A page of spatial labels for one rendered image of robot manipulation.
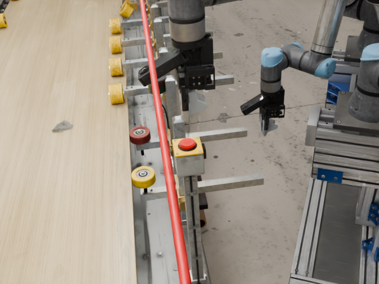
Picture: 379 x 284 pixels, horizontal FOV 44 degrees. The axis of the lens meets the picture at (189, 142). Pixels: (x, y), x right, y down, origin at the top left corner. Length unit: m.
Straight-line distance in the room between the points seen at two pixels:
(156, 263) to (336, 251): 0.94
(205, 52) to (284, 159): 2.13
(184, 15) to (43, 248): 0.80
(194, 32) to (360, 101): 0.77
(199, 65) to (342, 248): 1.47
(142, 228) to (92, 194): 0.32
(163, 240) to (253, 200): 1.13
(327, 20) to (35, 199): 1.13
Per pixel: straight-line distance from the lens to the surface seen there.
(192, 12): 0.96
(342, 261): 2.25
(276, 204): 2.76
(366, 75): 1.56
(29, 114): 2.04
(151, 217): 1.83
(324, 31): 1.68
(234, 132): 1.82
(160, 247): 1.72
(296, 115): 3.52
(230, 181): 1.64
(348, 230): 2.39
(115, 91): 1.94
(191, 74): 1.01
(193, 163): 1.14
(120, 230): 1.41
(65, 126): 1.88
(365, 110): 1.59
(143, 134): 1.76
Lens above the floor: 1.91
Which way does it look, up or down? 36 degrees down
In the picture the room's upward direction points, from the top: 4 degrees counter-clockwise
